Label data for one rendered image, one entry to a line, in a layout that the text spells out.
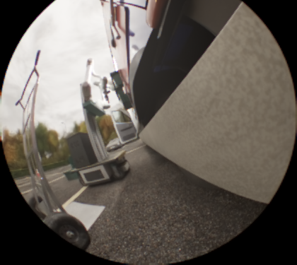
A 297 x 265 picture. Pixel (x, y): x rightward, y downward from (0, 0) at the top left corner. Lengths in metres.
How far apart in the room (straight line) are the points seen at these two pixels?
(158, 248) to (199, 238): 0.16
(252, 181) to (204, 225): 0.37
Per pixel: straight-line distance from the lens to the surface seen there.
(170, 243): 0.50
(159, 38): 0.16
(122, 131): 4.36
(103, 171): 1.30
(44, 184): 0.65
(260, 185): 0.15
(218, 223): 0.49
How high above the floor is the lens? 0.46
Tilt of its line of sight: 9 degrees up
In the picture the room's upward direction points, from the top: 24 degrees counter-clockwise
